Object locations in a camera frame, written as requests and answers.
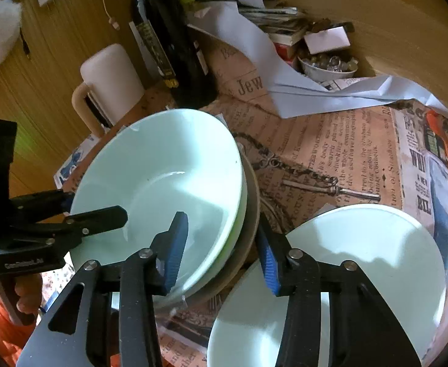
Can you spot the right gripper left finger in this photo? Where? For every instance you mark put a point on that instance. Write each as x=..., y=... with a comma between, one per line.
x=168, y=248

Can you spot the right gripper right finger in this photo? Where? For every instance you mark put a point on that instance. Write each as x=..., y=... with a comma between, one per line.
x=272, y=249

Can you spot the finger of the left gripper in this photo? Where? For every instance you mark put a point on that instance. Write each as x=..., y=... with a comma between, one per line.
x=85, y=224
x=53, y=200

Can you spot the grey lilac plate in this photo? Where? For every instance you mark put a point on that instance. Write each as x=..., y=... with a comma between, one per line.
x=215, y=281

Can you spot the mint green deep bowl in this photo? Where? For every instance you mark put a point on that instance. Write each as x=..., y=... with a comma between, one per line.
x=176, y=160

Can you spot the mint green plate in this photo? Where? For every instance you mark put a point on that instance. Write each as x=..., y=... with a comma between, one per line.
x=366, y=288

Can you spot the orange sleeve forearm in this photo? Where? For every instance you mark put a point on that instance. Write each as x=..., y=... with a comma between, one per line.
x=12, y=338

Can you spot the left hand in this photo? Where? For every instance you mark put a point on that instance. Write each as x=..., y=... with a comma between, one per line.
x=29, y=290

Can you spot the blue cartoon coaster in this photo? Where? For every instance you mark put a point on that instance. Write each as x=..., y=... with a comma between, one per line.
x=75, y=158

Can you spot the cream beige mug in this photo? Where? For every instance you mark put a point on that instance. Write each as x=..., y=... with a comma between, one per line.
x=110, y=89

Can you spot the newspaper print table mat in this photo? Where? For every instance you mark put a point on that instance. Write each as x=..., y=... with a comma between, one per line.
x=399, y=151

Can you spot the white paper sheets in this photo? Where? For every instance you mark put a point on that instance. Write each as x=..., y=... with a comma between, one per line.
x=292, y=93

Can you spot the small bowl of trinkets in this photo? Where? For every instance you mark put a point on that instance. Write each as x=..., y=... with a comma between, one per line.
x=321, y=68

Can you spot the white card box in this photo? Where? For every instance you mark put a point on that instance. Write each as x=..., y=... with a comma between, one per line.
x=327, y=40

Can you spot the dark wine bottle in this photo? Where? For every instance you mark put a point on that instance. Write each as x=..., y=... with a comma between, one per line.
x=162, y=25

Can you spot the stack of magazines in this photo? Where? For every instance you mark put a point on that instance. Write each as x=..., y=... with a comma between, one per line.
x=283, y=25

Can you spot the metal key on chain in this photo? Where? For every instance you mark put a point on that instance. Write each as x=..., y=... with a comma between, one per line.
x=323, y=187

